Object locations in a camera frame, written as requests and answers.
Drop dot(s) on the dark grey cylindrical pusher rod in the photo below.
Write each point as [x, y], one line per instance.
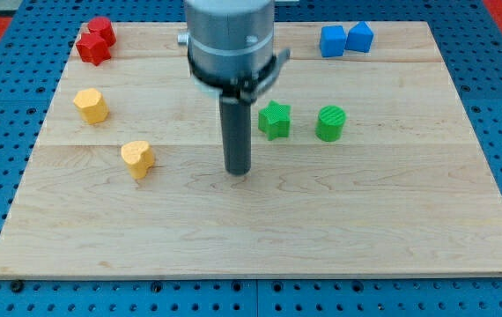
[235, 120]

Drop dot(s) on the black clamp ring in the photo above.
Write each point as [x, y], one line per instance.
[246, 88]

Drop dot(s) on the yellow heart block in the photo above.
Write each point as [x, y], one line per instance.
[138, 157]

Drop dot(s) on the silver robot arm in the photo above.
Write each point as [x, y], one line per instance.
[231, 50]

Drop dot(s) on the yellow hexagon block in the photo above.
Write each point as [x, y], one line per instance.
[91, 105]

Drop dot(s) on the green star block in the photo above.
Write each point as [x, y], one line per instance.
[275, 120]

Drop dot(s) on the green cylinder block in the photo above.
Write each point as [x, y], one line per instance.
[330, 122]

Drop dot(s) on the blue cube block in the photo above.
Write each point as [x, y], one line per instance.
[332, 41]

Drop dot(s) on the blue triangle block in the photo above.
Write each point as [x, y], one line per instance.
[360, 38]

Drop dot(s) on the light wooden board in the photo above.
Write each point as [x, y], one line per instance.
[405, 192]

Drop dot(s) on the red star block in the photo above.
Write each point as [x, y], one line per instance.
[92, 48]

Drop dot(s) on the red cylinder block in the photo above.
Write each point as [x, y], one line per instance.
[102, 26]

